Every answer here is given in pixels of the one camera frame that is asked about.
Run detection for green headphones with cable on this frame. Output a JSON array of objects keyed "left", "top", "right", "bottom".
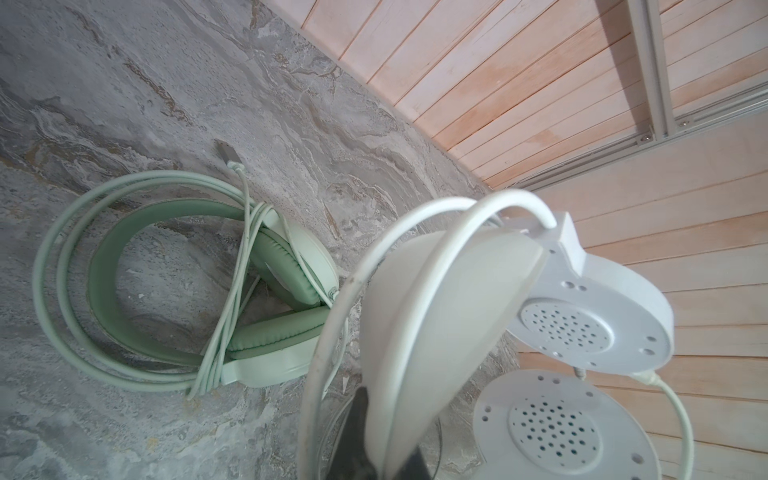
[{"left": 16, "top": 157, "right": 317, "bottom": 398}]

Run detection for white headphones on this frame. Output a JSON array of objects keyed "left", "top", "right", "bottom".
[{"left": 297, "top": 189, "right": 695, "bottom": 479}]

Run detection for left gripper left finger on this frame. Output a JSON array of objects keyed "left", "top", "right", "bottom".
[{"left": 326, "top": 386, "right": 377, "bottom": 480}]

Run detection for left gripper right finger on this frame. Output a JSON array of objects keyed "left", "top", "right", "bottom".
[{"left": 393, "top": 448, "right": 432, "bottom": 480}]

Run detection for aluminium frame bar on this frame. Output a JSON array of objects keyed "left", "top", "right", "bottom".
[{"left": 628, "top": 0, "right": 678, "bottom": 141}]

